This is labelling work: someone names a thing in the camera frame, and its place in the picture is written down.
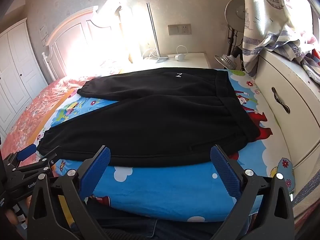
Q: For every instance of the printed striped curtain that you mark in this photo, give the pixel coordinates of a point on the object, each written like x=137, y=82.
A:
x=265, y=17

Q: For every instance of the person's jeans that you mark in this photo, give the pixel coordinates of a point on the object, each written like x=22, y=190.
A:
x=150, y=227

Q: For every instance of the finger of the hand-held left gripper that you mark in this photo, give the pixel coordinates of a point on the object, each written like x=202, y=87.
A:
x=41, y=165
x=26, y=153

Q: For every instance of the blue cartoon printed blanket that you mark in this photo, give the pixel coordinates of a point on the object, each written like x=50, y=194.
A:
x=162, y=187

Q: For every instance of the wall sticker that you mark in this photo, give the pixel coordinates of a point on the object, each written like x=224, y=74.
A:
x=43, y=33

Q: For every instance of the standing fan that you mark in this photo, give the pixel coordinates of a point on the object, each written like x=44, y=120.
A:
x=233, y=12

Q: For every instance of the pink floral bedspread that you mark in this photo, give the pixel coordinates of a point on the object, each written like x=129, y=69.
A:
x=25, y=112

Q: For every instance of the white cabinet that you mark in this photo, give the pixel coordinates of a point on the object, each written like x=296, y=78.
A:
x=287, y=130

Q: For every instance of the white charger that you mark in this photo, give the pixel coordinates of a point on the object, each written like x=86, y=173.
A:
x=179, y=57

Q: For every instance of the black pants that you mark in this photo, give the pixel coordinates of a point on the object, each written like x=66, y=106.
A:
x=150, y=120

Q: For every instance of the white wardrobe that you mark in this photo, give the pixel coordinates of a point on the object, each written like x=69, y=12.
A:
x=15, y=67

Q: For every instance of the striped mattress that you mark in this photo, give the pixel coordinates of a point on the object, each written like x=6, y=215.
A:
x=303, y=200

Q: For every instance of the silver desk lamp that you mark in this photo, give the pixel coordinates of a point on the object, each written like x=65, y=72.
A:
x=160, y=58

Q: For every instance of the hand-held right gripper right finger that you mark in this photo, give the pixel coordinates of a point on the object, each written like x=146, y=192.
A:
x=226, y=172

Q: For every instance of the white wooden headboard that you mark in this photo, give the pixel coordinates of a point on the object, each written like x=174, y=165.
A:
x=72, y=42

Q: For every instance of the person's left hand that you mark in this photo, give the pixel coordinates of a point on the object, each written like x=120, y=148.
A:
x=11, y=217

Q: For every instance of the white nightstand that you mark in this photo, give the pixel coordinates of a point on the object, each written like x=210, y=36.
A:
x=192, y=60

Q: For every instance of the grey clip lamp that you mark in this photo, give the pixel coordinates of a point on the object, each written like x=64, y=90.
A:
x=225, y=60

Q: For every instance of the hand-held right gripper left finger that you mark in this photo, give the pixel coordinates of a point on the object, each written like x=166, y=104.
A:
x=96, y=172

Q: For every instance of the patterned cloth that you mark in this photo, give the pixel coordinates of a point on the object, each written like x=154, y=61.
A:
x=312, y=65

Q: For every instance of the wall socket panel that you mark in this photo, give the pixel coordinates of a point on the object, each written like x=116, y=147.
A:
x=180, y=29

